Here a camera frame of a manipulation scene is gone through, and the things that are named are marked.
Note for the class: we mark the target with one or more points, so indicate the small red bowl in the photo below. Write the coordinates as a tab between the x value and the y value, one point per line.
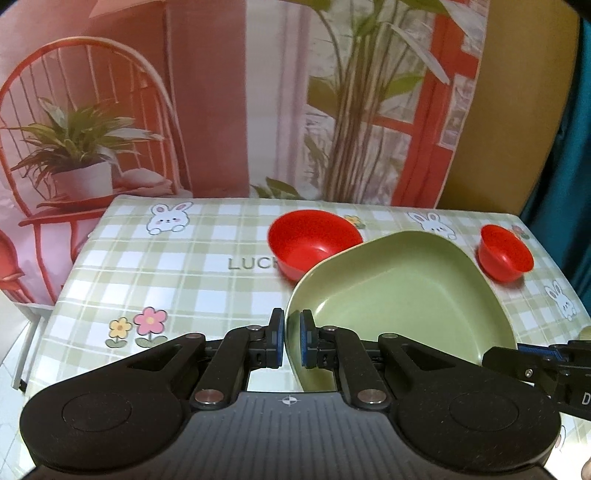
502	255

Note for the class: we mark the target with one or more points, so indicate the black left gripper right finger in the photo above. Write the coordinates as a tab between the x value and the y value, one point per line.
451	412

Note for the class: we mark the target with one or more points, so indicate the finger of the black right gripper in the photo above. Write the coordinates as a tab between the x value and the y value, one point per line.
561	371

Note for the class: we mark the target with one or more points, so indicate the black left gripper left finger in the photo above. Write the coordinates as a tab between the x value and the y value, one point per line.
121	414

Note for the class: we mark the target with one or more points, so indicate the green rounded plate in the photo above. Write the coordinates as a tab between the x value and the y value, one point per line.
416	284

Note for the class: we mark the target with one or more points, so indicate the wooden board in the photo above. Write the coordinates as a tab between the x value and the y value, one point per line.
525	77

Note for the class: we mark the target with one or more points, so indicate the large red bowl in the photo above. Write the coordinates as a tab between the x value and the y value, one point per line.
301	239

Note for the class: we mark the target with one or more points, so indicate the printed room backdrop cloth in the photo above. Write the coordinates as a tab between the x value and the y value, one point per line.
344	101

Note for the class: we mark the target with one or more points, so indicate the teal curtain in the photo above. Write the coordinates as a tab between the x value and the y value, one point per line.
560	210

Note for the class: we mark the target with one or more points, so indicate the checked bunny tablecloth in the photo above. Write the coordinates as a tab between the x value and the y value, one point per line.
130	288

